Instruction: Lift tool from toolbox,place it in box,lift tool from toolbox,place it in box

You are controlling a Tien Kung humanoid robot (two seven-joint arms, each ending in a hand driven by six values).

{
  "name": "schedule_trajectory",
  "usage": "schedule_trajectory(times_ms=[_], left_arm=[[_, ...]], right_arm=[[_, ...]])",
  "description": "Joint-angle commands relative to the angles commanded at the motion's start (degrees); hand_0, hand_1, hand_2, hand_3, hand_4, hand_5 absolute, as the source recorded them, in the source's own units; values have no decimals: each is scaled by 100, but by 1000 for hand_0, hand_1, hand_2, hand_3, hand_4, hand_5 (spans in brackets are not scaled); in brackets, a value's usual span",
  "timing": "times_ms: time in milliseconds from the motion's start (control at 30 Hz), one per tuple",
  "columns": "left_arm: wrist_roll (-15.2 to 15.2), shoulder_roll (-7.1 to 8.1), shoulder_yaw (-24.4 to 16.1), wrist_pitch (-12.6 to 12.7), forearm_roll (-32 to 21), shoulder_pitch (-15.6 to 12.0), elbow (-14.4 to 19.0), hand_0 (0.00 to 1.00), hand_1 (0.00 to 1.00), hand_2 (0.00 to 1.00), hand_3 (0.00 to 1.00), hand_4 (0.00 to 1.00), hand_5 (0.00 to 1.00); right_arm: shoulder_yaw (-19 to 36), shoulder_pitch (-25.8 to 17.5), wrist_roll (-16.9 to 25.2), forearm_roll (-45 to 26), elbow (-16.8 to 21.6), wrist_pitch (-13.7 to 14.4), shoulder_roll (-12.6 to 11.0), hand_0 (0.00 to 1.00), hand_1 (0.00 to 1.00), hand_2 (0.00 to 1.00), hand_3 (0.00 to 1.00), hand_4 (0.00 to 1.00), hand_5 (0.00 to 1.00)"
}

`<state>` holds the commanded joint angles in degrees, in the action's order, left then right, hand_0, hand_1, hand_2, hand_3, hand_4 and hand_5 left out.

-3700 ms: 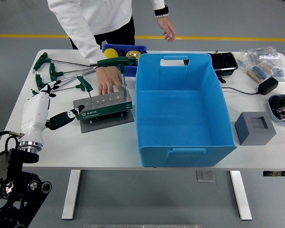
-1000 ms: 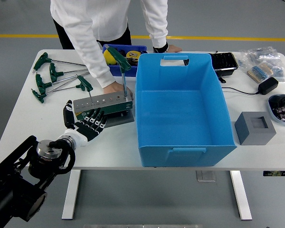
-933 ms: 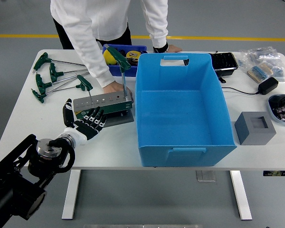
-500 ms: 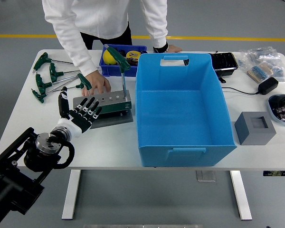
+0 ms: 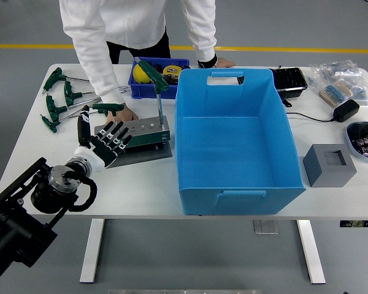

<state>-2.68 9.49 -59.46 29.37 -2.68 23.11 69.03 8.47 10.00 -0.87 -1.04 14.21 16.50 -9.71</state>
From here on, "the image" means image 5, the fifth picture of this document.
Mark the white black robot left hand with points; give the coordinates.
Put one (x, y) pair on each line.
(105, 150)

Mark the person's left hand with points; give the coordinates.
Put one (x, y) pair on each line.
(225, 62)

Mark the person's right hand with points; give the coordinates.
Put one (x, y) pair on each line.
(127, 114)

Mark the green grey wrench holder stand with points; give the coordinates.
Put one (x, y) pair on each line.
(150, 136)

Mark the large light blue folding box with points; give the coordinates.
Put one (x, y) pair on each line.
(233, 147)

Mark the person's right forearm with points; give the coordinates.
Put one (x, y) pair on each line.
(101, 76)

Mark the person's left forearm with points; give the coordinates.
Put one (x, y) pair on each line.
(204, 43)

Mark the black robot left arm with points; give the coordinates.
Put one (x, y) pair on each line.
(18, 220)

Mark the black wristwatch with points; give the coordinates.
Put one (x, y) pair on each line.
(207, 63)

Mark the small dark blue bin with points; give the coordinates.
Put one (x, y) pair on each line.
(141, 91)

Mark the yellow ball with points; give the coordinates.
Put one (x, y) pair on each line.
(139, 76)

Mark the yellow tape measure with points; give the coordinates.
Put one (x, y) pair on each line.
(171, 70)

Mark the dark assorted small parts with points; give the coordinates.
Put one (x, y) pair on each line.
(170, 80)

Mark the black plastic cell tray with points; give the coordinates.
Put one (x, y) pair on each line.
(289, 79)

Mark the person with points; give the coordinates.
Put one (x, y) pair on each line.
(135, 21)

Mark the white table leg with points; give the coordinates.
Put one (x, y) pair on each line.
(311, 251)
(92, 251)

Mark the blue resistor tape bundle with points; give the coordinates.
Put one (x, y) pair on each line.
(335, 92)

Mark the clear plastic parts bags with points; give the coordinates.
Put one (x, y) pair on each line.
(340, 70)

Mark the black power adapter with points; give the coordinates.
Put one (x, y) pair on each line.
(346, 110)

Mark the grey block with square recess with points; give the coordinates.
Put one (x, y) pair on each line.
(329, 171)

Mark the pale blue bowl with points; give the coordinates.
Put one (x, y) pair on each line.
(351, 147)

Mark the electronic components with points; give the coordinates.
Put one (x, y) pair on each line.
(366, 141)

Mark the grey metal floor plate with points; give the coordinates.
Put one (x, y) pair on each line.
(265, 227)

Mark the black table control panel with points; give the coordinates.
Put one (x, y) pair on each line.
(358, 223)

